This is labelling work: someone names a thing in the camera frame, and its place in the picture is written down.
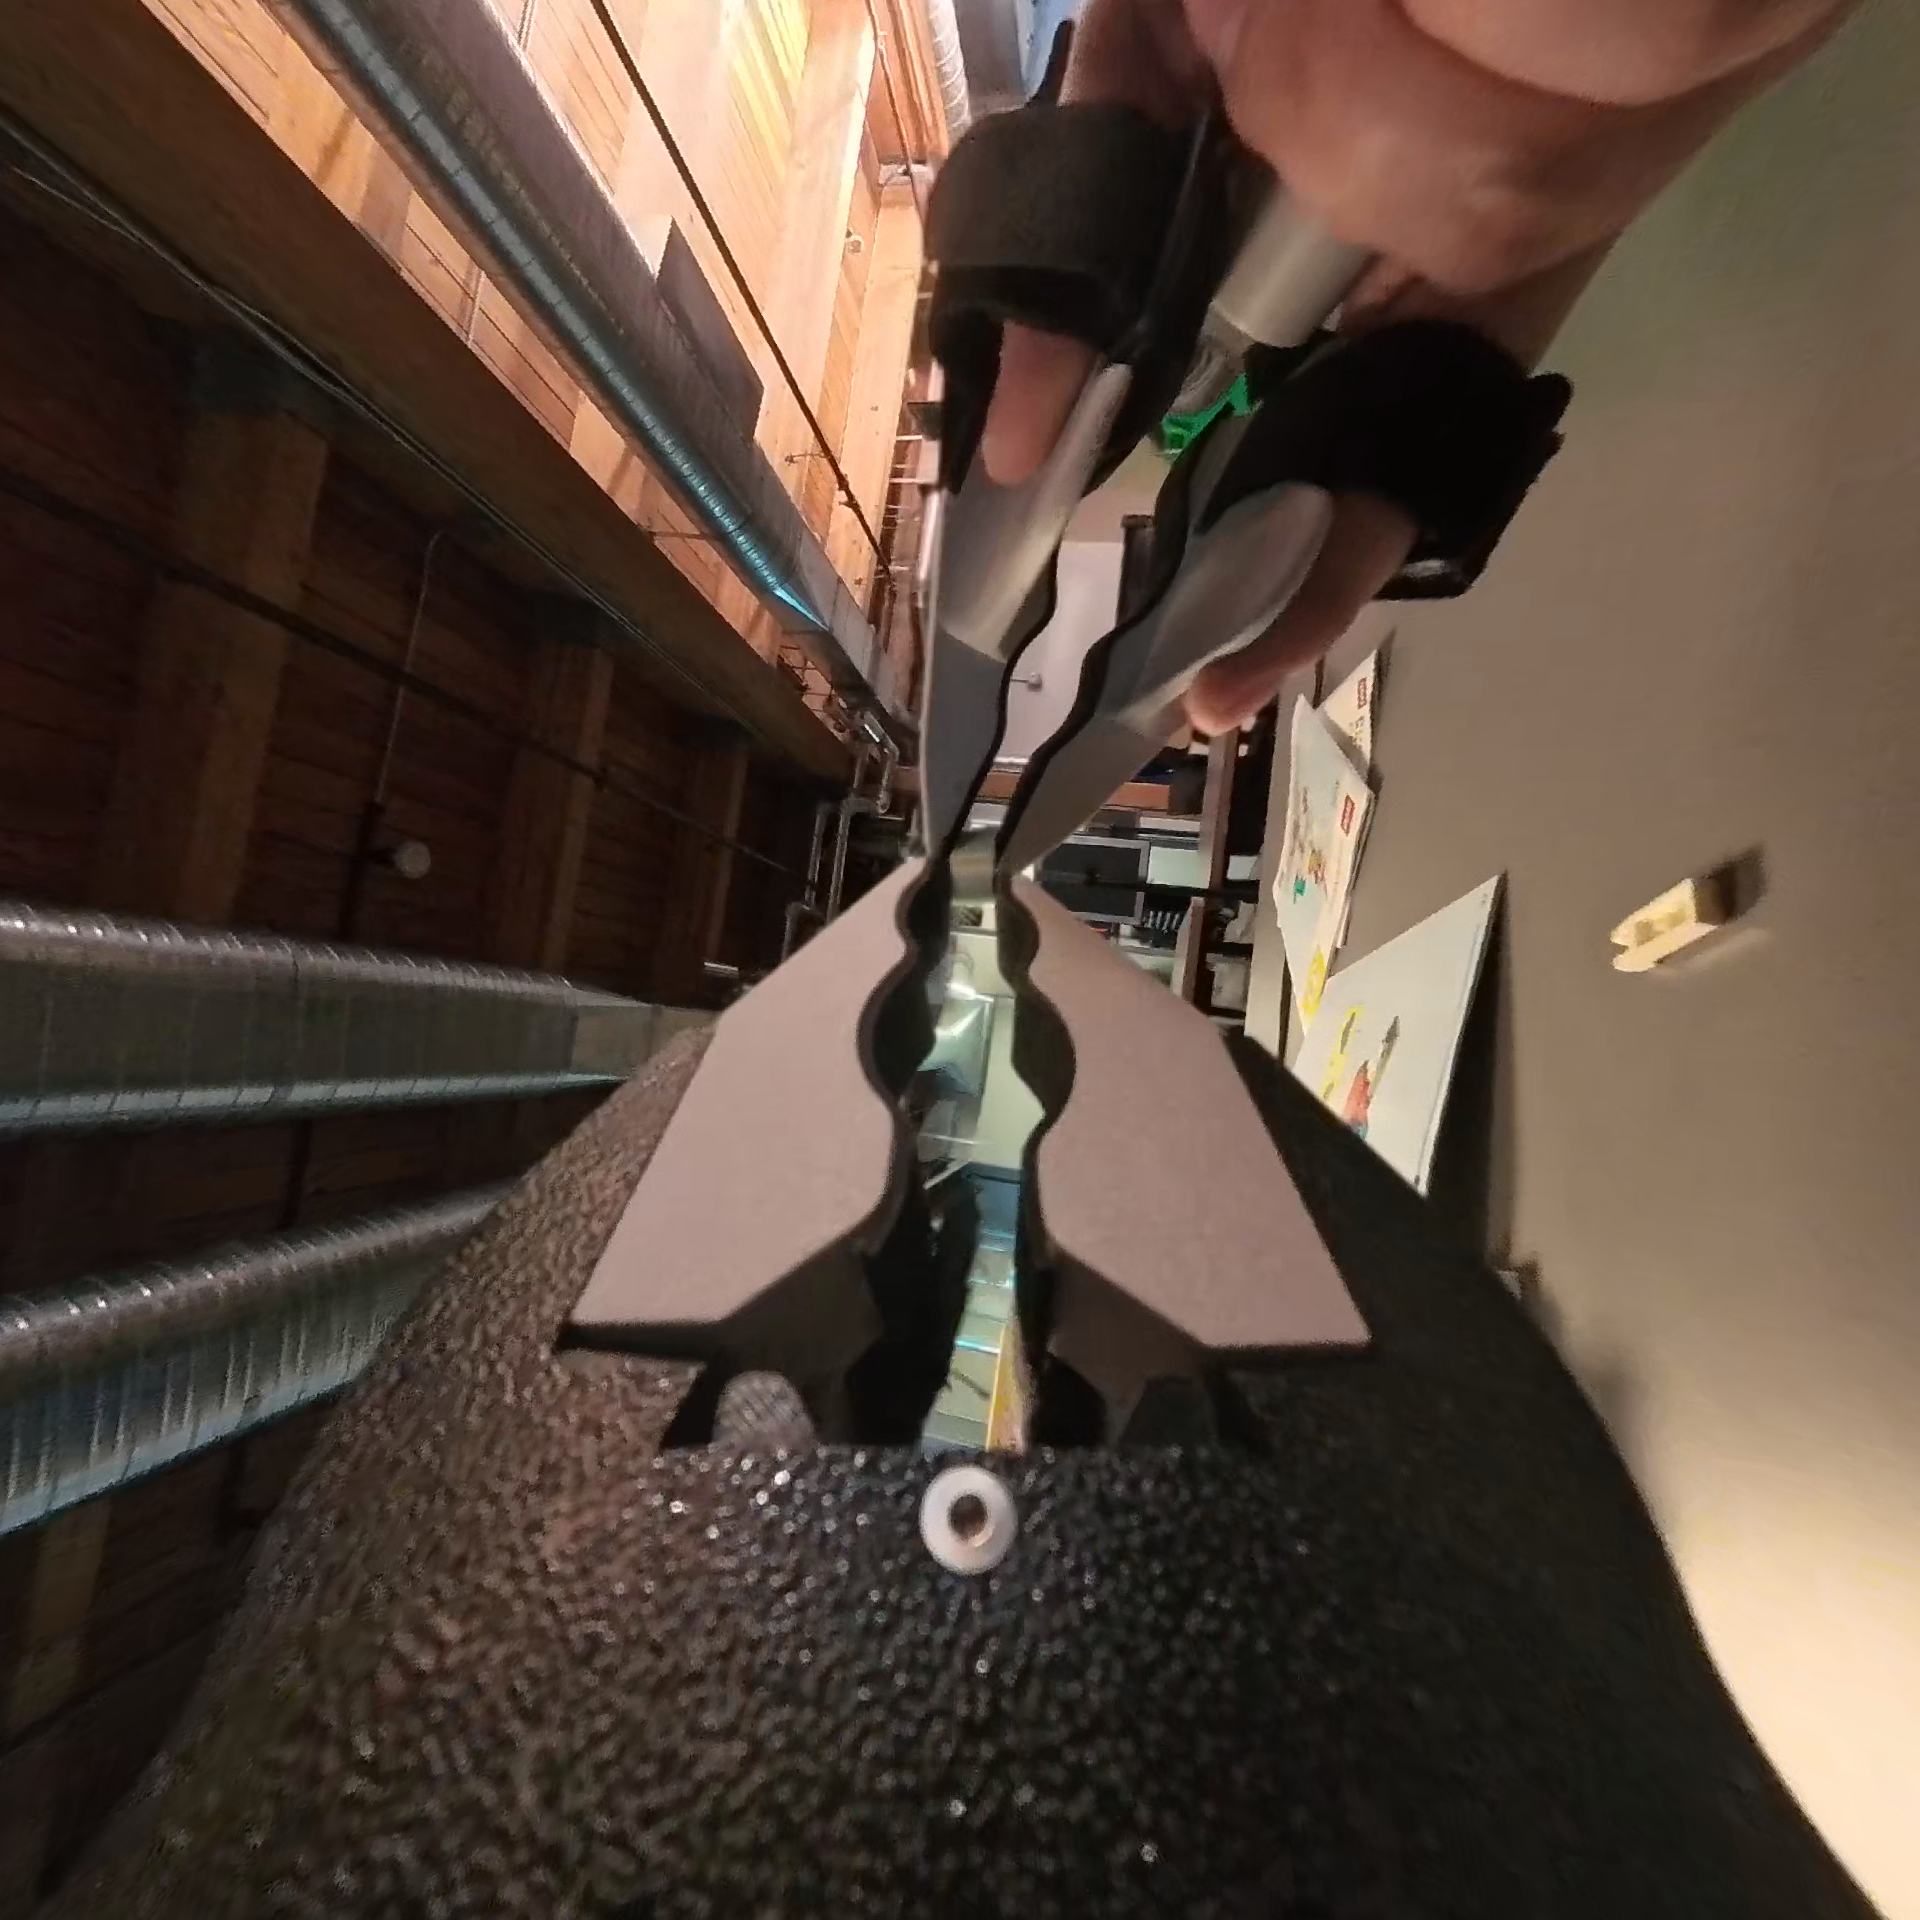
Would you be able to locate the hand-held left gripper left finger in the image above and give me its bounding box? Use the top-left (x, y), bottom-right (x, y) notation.
top-left (560, 862), bottom-right (946, 1434)

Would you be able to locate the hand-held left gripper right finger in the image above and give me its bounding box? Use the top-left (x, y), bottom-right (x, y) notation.
top-left (994, 874), bottom-right (1374, 1444)

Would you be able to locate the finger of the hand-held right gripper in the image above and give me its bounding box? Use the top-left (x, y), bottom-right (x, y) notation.
top-left (992, 483), bottom-right (1338, 879)
top-left (911, 357), bottom-right (1150, 874)

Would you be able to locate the cream lego plate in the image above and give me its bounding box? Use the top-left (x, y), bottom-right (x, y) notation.
top-left (1610, 853), bottom-right (1766, 972)

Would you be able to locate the open lego instruction booklet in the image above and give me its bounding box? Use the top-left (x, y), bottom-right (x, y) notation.
top-left (1290, 874), bottom-right (1507, 1197)

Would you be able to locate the person's right hand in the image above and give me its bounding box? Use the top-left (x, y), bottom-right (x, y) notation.
top-left (975, 0), bottom-right (1854, 736)

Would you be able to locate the small white instruction booklet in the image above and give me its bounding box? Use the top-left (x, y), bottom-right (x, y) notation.
top-left (1318, 646), bottom-right (1384, 782)

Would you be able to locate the bird cover instruction booklet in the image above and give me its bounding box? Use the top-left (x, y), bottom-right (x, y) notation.
top-left (1271, 696), bottom-right (1378, 1037)

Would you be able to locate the dark ceiling panel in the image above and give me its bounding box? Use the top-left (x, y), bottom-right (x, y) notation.
top-left (652, 216), bottom-right (767, 452)

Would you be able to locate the silver ventilation duct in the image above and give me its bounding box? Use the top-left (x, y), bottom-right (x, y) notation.
top-left (293, 0), bottom-right (903, 723)

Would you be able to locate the wide silver ceiling duct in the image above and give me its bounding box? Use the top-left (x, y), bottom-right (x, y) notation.
top-left (0, 1184), bottom-right (512, 1531)
top-left (0, 901), bottom-right (712, 1142)

